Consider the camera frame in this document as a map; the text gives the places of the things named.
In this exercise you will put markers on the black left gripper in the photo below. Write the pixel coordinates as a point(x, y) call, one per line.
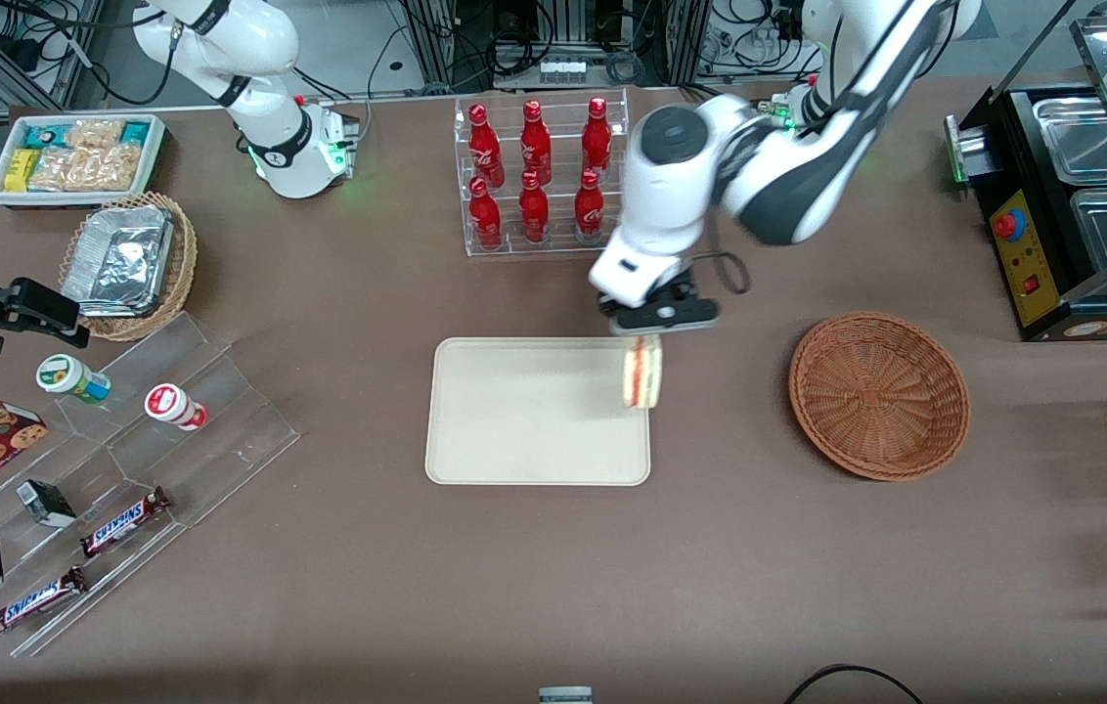
point(682, 288)

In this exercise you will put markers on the triangular white sandwich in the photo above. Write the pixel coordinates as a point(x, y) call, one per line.
point(642, 376)

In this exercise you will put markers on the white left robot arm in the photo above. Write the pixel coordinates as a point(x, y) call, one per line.
point(671, 186)

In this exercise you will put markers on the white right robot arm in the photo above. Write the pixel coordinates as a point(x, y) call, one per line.
point(285, 156)

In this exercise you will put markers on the light wicker basket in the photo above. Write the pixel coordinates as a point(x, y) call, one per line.
point(184, 264)

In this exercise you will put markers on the beige rectangular serving tray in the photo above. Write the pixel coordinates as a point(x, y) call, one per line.
point(524, 416)

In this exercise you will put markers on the round brown wicker basket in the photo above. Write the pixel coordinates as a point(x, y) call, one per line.
point(881, 396)

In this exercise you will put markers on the green lid white cup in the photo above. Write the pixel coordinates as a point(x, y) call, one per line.
point(72, 378)

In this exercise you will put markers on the silver foil container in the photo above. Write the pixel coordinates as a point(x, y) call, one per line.
point(118, 262)

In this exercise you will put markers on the clear acrylic bottle rack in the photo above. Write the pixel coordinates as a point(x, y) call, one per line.
point(553, 249)

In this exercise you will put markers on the red cola bottle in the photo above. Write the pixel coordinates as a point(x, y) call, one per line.
point(484, 145)
point(535, 142)
point(590, 209)
point(485, 217)
point(534, 213)
point(597, 137)

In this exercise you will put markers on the yellow snack packet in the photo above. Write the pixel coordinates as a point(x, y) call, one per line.
point(22, 170)

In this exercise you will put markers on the large clear rice cracker bag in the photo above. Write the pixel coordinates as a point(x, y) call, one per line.
point(89, 169)

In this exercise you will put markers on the red lid white cup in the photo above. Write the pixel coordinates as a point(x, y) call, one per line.
point(176, 407)

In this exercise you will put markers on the teal snack packet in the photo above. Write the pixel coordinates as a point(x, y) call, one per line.
point(136, 132)
point(47, 135)

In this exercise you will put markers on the small clear rice cracker bag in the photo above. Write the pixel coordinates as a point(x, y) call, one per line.
point(96, 132)

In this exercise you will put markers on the white rectangular snack bin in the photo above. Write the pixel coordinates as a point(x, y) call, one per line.
point(154, 156)

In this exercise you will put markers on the clear acrylic stepped display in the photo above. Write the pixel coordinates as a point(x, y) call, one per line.
point(221, 430)

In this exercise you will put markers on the brown snickers bar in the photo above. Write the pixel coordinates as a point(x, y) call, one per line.
point(35, 601)
point(123, 521)

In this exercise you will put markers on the white power strip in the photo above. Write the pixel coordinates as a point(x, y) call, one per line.
point(563, 70)

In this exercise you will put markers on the small grey device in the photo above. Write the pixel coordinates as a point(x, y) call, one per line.
point(565, 695)

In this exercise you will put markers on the red emergency stop button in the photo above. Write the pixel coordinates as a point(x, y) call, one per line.
point(1007, 226)

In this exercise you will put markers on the black hot food display case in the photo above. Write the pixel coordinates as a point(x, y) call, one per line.
point(1033, 284)

